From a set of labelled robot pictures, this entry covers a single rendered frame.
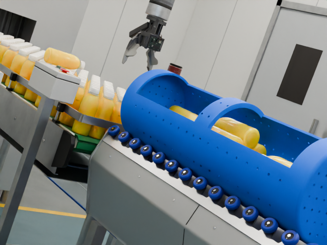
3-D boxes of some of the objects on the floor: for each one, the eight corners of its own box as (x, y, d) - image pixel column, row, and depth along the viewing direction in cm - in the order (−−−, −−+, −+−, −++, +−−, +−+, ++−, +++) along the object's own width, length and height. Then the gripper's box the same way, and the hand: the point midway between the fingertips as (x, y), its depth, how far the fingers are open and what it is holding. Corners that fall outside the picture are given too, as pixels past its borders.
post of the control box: (-36, 338, 235) (46, 95, 224) (-40, 332, 238) (42, 92, 228) (-27, 338, 237) (56, 97, 227) (-30, 332, 241) (52, 94, 230)
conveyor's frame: (-7, 359, 228) (71, 135, 219) (-102, 193, 356) (-55, 47, 347) (99, 356, 258) (172, 158, 248) (-24, 203, 386) (21, 69, 376)
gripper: (144, 12, 221) (125, 65, 223) (181, 27, 232) (163, 78, 234) (132, 9, 228) (114, 61, 230) (168, 24, 239) (151, 73, 241)
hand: (135, 66), depth 234 cm, fingers open, 12 cm apart
